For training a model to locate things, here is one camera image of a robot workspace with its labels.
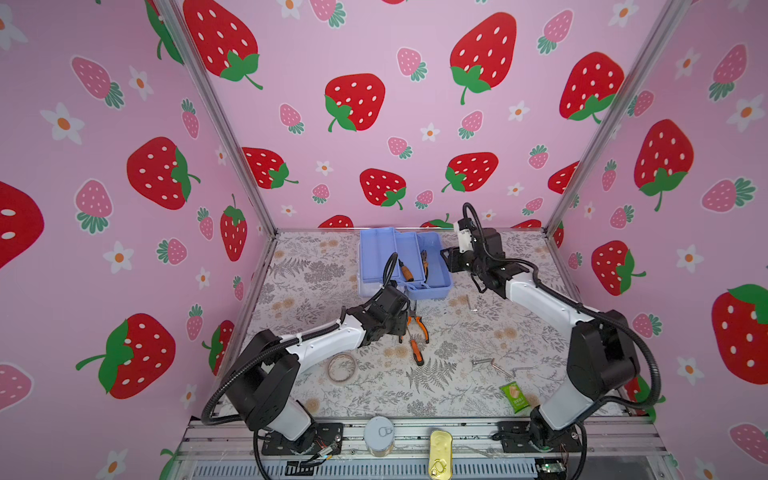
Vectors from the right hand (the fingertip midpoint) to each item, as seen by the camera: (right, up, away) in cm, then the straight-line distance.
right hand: (443, 250), depth 89 cm
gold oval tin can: (-4, -48, -21) cm, 53 cm away
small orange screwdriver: (-8, -31, -1) cm, 32 cm away
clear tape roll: (-30, -35, -2) cm, 46 cm away
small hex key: (+11, -18, +11) cm, 24 cm away
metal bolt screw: (+10, -33, -2) cm, 34 cm away
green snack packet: (+18, -40, -9) cm, 45 cm away
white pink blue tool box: (-5, -6, +10) cm, 12 cm away
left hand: (-13, -20, -1) cm, 24 cm away
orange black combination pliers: (-9, -21, +7) cm, 24 cm away
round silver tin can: (-18, -45, -19) cm, 52 cm away
